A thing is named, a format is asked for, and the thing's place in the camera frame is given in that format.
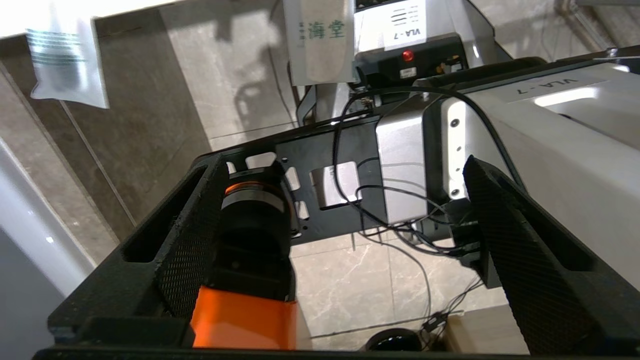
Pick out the orange plastic cover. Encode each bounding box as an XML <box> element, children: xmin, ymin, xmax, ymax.
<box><xmin>190</xmin><ymin>284</ymin><xmax>299</xmax><ymax>351</ymax></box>

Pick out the long clear toothbrush packet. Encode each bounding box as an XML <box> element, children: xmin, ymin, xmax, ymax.
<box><xmin>27</xmin><ymin>12</ymin><xmax>110</xmax><ymax>110</ymax></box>

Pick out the black torso actuator cylinder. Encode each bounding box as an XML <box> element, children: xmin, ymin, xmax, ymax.
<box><xmin>414</xmin><ymin>55</ymin><xmax>618</xmax><ymax>91</ymax></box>

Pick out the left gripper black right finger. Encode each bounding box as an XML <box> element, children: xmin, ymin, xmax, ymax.
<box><xmin>462</xmin><ymin>155</ymin><xmax>640</xmax><ymax>357</ymax></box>

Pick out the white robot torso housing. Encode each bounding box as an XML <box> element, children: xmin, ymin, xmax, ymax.
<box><xmin>440</xmin><ymin>62</ymin><xmax>640</xmax><ymax>292</ymax></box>

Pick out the white labelled base column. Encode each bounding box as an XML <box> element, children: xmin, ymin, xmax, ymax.
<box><xmin>299</xmin><ymin>0</ymin><xmax>512</xmax><ymax>126</ymax></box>

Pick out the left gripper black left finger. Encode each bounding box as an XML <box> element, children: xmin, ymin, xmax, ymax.
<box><xmin>47</xmin><ymin>152</ymin><xmax>231</xmax><ymax>348</ymax></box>

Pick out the black caster wheel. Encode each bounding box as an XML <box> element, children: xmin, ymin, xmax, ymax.
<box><xmin>364</xmin><ymin>328</ymin><xmax>424</xmax><ymax>352</ymax></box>

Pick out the silver metal cover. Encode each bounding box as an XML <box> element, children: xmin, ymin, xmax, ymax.
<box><xmin>375</xmin><ymin>106</ymin><xmax>442</xmax><ymax>227</ymax></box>

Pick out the beige comb packet green label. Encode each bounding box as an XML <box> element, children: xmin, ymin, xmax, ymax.
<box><xmin>282</xmin><ymin>0</ymin><xmax>357</xmax><ymax>87</ymax></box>

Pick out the black wheel motor orange ring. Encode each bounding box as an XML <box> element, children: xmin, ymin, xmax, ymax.
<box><xmin>215</xmin><ymin>166</ymin><xmax>297</xmax><ymax>302</ymax></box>

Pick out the beige flat panel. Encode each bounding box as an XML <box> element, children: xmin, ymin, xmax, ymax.
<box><xmin>442</xmin><ymin>304</ymin><xmax>532</xmax><ymax>354</ymax></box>

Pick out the grey metal frame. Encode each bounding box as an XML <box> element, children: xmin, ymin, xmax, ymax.
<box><xmin>560</xmin><ymin>0</ymin><xmax>640</xmax><ymax>51</ymax></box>

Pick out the black control panel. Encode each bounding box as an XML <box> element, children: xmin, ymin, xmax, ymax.
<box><xmin>356</xmin><ymin>34</ymin><xmax>469</xmax><ymax>90</ymax></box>

